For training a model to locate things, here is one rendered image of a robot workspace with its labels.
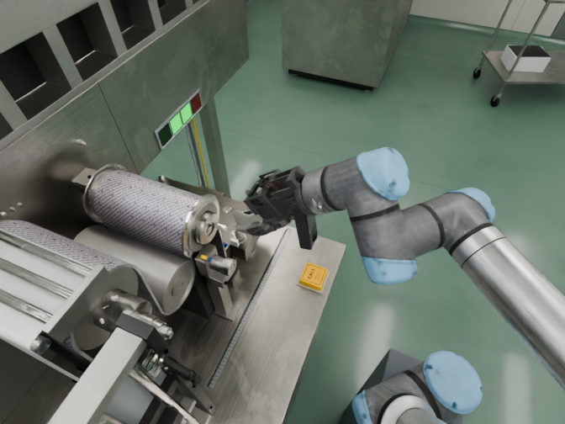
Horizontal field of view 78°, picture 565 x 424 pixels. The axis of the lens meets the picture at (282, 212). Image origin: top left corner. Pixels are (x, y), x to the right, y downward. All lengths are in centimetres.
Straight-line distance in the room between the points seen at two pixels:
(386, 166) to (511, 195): 254
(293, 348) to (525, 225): 214
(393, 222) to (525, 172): 277
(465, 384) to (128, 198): 79
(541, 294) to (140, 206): 71
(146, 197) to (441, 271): 190
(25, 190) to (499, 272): 86
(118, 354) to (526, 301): 51
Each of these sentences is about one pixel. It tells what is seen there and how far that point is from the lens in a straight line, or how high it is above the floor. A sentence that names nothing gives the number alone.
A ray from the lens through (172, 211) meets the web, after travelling 76.
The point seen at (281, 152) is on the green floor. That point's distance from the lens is 284.
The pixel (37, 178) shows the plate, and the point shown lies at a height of 135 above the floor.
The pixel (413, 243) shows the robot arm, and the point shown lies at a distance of 53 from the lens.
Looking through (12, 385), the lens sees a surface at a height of 96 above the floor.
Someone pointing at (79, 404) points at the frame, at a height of 144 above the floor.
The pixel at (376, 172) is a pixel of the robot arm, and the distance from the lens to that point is 49.
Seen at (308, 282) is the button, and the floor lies 92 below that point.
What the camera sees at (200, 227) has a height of 128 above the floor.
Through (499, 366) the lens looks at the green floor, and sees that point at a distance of 223.
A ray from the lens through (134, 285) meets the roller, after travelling 68.
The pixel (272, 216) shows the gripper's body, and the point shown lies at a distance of 63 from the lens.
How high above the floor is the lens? 187
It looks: 51 degrees down
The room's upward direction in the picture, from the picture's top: straight up
